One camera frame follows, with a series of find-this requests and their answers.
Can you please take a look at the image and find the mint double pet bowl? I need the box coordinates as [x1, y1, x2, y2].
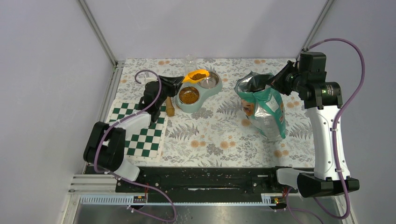
[175, 71, 222, 113]

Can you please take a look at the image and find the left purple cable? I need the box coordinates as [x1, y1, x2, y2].
[92, 69, 177, 223]

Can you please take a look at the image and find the clear plastic bottle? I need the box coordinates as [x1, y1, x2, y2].
[184, 54, 197, 75]

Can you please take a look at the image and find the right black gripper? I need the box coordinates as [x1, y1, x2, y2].
[265, 60, 306, 96]

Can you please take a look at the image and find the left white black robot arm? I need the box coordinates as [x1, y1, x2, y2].
[83, 76, 184, 192]

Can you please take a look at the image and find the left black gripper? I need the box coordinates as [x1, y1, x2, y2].
[156, 76, 184, 108]

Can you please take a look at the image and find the green white chessboard mat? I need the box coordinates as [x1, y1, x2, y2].
[106, 99, 168, 162]

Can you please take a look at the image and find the brown wooden rolling pin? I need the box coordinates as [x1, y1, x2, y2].
[165, 97, 175, 117]

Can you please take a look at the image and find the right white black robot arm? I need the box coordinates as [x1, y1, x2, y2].
[268, 52, 360, 198]

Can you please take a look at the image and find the floral patterned table mat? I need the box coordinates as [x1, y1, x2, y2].
[130, 58, 315, 168]

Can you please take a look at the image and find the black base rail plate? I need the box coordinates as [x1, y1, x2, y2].
[116, 166, 299, 204]

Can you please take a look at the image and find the orange plastic scoop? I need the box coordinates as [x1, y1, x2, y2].
[182, 69, 210, 84]

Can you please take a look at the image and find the green pet food bag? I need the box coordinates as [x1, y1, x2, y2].
[234, 71, 286, 141]

